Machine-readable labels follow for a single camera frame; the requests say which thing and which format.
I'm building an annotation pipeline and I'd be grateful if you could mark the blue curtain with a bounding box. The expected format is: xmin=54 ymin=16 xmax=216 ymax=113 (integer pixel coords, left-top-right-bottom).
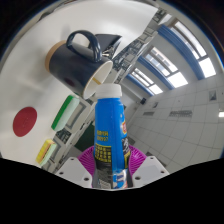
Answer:
xmin=137 ymin=55 xmax=176 ymax=89
xmin=125 ymin=73 xmax=154 ymax=97
xmin=157 ymin=24 xmax=206 ymax=81

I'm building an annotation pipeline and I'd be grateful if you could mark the blue drink bottle white cap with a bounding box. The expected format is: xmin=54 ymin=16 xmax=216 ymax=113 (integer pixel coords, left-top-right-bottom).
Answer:
xmin=94 ymin=83 xmax=133 ymax=190

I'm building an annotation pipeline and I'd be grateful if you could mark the group of ceiling lights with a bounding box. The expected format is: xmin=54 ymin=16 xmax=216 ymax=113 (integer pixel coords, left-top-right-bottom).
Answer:
xmin=143 ymin=109 xmax=224 ymax=120

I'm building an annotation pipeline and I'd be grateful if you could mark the black laptop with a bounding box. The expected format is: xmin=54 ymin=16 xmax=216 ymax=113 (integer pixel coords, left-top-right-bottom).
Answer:
xmin=94 ymin=33 xmax=123 ymax=54

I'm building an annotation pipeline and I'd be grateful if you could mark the green chalkboard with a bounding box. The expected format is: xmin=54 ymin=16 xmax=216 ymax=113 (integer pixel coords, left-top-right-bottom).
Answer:
xmin=73 ymin=123 xmax=96 ymax=153

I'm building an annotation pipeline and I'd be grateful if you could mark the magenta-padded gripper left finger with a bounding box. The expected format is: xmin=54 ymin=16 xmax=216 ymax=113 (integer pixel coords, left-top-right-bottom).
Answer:
xmin=54 ymin=145 xmax=98 ymax=188

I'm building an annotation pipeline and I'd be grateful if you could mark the dark blue mug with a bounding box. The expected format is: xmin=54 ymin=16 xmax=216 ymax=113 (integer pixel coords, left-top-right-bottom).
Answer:
xmin=45 ymin=30 xmax=114 ymax=100

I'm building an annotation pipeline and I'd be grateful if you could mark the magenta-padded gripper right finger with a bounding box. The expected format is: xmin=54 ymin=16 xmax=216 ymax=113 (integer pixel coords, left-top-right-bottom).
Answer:
xmin=125 ymin=144 xmax=171 ymax=188

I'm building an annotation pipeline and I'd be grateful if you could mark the flat round red coaster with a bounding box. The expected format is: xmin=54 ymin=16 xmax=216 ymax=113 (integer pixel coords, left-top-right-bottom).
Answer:
xmin=12 ymin=106 xmax=38 ymax=138

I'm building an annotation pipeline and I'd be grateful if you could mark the classroom window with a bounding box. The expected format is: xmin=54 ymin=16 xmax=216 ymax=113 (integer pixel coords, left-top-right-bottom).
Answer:
xmin=173 ymin=21 xmax=218 ymax=79
xmin=131 ymin=68 xmax=164 ymax=95
xmin=148 ymin=46 xmax=189 ymax=88

